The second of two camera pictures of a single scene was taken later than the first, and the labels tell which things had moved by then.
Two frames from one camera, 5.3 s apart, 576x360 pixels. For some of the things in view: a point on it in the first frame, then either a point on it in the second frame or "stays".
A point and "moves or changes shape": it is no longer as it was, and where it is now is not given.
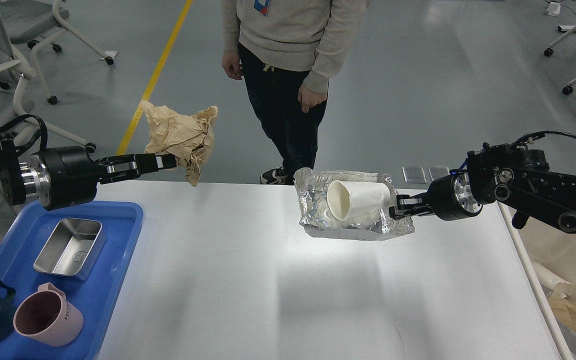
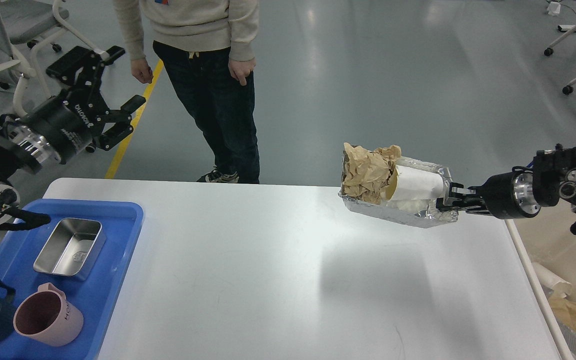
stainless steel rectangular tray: x=71 y=247 stays
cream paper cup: x=346 y=199 to x=407 y=183
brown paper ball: x=190 y=138 to x=367 y=172
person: x=286 y=51 to x=207 y=48
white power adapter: x=554 y=8 stays
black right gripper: x=450 y=196 to x=508 y=195
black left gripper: x=66 y=175 to x=53 y=130
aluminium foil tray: x=348 y=205 moves or changes shape
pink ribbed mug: x=46 y=317 stays
